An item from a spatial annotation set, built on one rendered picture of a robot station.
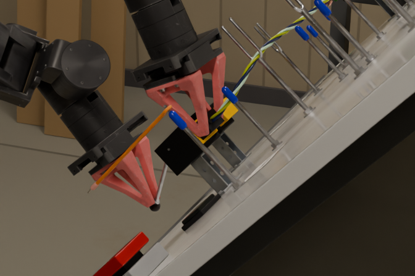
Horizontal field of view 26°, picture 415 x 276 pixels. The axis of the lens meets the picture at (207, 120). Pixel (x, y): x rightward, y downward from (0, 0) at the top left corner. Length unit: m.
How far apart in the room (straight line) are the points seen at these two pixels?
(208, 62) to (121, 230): 2.06
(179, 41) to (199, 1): 2.97
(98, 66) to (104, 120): 0.09
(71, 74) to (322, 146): 0.44
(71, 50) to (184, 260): 0.37
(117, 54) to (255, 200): 2.95
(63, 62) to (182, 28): 0.14
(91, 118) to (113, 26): 2.52
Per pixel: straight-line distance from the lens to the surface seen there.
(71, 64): 1.01
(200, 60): 0.97
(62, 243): 2.99
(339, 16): 1.94
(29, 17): 3.75
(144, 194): 1.10
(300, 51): 3.87
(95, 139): 1.08
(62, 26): 3.62
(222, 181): 1.02
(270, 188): 0.66
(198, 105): 0.97
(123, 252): 0.82
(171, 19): 0.97
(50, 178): 3.39
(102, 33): 3.61
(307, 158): 0.64
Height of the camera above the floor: 1.56
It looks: 24 degrees down
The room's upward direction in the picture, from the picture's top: straight up
